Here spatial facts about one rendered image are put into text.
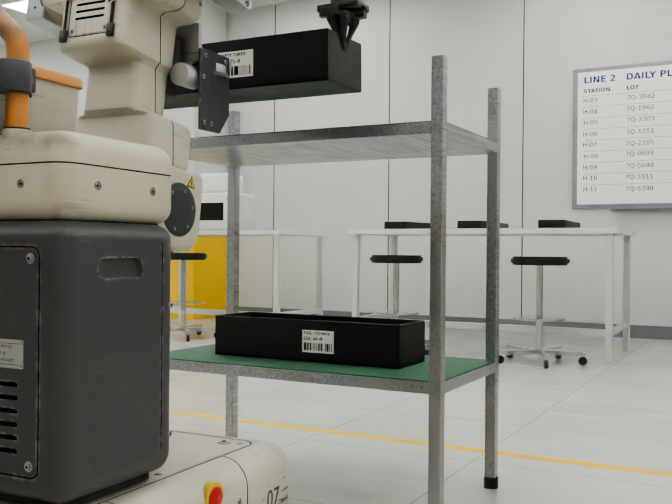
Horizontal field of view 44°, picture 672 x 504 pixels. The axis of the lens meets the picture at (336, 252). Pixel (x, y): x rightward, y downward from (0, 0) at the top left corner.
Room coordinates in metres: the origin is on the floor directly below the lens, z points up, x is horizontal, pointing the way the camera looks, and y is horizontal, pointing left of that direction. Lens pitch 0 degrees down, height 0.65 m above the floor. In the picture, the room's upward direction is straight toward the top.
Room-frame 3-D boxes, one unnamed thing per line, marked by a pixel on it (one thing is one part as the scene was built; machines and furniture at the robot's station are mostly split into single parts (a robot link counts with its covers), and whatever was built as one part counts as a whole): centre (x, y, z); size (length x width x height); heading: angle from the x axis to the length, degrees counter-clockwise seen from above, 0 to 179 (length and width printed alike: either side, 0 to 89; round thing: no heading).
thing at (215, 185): (6.68, 0.93, 1.03); 0.44 x 0.37 x 0.46; 68
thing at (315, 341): (2.29, 0.05, 0.41); 0.57 x 0.17 x 0.11; 62
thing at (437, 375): (2.29, 0.05, 0.55); 0.91 x 0.46 x 1.10; 62
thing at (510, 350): (4.82, -1.20, 0.31); 0.53 x 0.50 x 0.62; 85
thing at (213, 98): (1.71, 0.37, 0.99); 0.28 x 0.16 x 0.22; 64
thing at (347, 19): (1.84, 0.00, 1.14); 0.07 x 0.07 x 0.09; 63
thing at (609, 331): (5.61, -1.04, 0.40); 1.80 x 0.75 x 0.80; 62
